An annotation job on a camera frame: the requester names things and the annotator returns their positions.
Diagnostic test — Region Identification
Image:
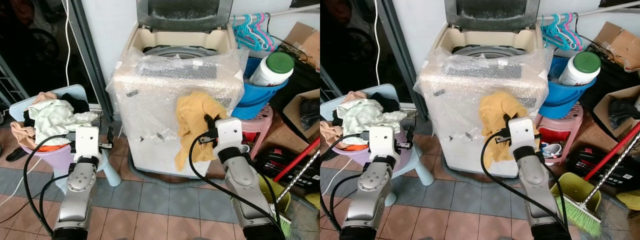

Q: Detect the yellow cloth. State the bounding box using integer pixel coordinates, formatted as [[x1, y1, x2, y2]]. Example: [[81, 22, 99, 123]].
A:
[[478, 91, 526, 169], [174, 91, 229, 172]]

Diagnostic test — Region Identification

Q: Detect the beige top-load washing machine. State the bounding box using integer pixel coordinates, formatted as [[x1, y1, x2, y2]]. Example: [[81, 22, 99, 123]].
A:
[[111, 0, 249, 179], [419, 0, 553, 178]]

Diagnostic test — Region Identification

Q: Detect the grey metal clothes rod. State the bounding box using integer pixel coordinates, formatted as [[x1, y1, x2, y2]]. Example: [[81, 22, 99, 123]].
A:
[[232, 5, 321, 21], [540, 5, 640, 21]]

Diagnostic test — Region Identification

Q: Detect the white pale green garment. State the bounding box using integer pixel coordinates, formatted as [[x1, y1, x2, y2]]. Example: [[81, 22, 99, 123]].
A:
[[341, 98, 408, 136], [29, 99, 99, 147]]

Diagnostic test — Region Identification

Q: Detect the purple plastic basin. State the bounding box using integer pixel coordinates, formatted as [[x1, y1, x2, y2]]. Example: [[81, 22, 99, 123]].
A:
[[20, 142, 76, 173], [330, 142, 371, 168]]

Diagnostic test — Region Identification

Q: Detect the black garment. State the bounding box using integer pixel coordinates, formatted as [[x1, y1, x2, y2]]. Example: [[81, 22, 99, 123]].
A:
[[59, 93, 91, 114], [372, 92, 401, 113]]

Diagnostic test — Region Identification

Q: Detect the beige pink hanging garment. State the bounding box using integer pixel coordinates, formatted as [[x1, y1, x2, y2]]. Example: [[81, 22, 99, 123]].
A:
[[320, 120, 346, 147], [10, 120, 38, 150]]

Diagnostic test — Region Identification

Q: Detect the small peach garment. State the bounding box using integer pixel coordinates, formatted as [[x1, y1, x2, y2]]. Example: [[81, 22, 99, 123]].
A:
[[344, 91, 368, 104], [32, 91, 58, 105]]

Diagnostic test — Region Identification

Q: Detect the light blue plastic chair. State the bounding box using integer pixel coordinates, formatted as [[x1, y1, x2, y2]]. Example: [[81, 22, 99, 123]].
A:
[[9, 84, 122, 195], [320, 84, 435, 207]]

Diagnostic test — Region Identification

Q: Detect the blue plastic basin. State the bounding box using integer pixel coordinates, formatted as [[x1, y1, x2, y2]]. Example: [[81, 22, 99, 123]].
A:
[[539, 55, 598, 120], [231, 56, 291, 121]]

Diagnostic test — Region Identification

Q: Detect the pink plastic stool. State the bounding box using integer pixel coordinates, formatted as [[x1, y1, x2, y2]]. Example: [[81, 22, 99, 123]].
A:
[[535, 102, 584, 166], [239, 104, 274, 160]]

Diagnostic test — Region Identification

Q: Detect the clear bubble wrap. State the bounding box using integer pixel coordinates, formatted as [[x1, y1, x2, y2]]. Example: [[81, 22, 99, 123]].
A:
[[107, 47, 249, 151], [414, 47, 555, 151]]

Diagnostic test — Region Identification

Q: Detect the black slipper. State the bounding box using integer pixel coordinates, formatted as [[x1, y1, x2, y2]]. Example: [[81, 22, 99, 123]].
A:
[[5, 146, 30, 162]]

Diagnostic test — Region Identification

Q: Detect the black plastic bag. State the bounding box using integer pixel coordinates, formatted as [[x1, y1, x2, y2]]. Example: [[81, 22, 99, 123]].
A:
[[299, 97, 321, 128], [607, 97, 640, 128]]

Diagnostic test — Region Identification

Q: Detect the black plastic tool case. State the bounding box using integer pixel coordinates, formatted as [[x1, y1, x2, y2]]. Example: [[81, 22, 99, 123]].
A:
[[254, 146, 321, 192], [565, 148, 640, 193]]

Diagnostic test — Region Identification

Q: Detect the grey metal rack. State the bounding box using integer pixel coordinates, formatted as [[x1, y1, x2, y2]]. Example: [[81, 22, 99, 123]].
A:
[[320, 67, 334, 103], [0, 55, 28, 106]]

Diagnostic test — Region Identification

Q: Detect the white bottle with green lid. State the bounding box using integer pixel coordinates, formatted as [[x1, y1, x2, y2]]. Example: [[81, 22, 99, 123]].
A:
[[248, 51, 296, 88], [557, 51, 602, 87]]

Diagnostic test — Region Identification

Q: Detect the flat brown cardboard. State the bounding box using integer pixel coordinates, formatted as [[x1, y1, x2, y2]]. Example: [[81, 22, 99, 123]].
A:
[[262, 122, 311, 156], [575, 122, 616, 156]]

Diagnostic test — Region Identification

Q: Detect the silver spiral metal pole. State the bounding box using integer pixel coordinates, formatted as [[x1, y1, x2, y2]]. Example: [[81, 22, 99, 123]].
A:
[[275, 149, 321, 203], [580, 132, 640, 208]]

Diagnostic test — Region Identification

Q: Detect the cardboard box with black bag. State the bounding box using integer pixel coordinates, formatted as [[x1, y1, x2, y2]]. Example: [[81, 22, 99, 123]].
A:
[[593, 85, 640, 138], [282, 89, 321, 132]]

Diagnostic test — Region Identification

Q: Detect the yellow green plastic dustpan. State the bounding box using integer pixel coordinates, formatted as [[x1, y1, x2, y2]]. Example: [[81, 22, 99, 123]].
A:
[[259, 175, 292, 213], [550, 172, 602, 211]]

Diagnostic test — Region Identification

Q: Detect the teal plastic hanger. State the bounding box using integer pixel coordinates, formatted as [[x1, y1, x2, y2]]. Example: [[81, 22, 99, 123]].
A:
[[232, 15, 256, 48], [540, 15, 563, 48], [547, 15, 573, 51], [240, 15, 265, 52]]

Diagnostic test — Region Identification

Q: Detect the pink plastic hanger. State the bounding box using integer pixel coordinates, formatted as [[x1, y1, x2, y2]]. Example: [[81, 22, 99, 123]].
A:
[[567, 12, 585, 52], [260, 12, 277, 53], [560, 13, 578, 51], [252, 13, 271, 51]]

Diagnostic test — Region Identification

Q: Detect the green broom head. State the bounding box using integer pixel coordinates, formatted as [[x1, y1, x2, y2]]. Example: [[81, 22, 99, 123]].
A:
[[274, 210, 293, 239], [555, 195, 603, 238]]

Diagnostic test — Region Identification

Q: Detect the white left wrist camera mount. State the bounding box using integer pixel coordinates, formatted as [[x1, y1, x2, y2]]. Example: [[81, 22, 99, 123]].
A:
[[368, 125, 396, 158], [74, 126, 101, 159]]

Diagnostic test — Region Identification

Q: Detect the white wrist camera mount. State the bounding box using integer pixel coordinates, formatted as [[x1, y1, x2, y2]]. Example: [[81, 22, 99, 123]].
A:
[[215, 117, 245, 152], [368, 125, 396, 158], [74, 126, 101, 159], [507, 116, 536, 150]]

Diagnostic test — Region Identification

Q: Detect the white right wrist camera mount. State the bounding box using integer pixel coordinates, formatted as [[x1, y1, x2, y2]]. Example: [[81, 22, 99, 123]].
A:
[[215, 117, 245, 152], [507, 116, 536, 150]]

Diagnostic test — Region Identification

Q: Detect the long black left arm cable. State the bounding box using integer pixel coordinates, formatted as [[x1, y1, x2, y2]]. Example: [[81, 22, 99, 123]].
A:
[[320, 133, 371, 233], [22, 133, 76, 238]]

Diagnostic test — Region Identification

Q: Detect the short black left arm cable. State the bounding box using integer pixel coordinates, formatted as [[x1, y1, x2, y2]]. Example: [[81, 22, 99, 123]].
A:
[[330, 172, 366, 234], [39, 172, 73, 236]]

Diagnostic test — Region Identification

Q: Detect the white cord on floor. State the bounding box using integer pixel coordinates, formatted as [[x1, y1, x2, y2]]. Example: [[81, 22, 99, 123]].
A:
[[0, 159, 43, 211]]

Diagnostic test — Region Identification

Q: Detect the red broom handle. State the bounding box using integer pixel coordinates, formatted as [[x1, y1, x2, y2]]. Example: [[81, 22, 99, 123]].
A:
[[583, 121, 640, 182], [272, 137, 321, 183]]

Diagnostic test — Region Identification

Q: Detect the dark grey door frame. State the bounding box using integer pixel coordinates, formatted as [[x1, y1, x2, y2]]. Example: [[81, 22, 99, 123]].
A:
[[69, 0, 115, 123], [377, 0, 428, 123]]

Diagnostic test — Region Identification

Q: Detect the white hanging cable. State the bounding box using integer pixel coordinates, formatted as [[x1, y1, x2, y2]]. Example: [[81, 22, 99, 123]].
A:
[[62, 0, 72, 87], [372, 0, 381, 86]]

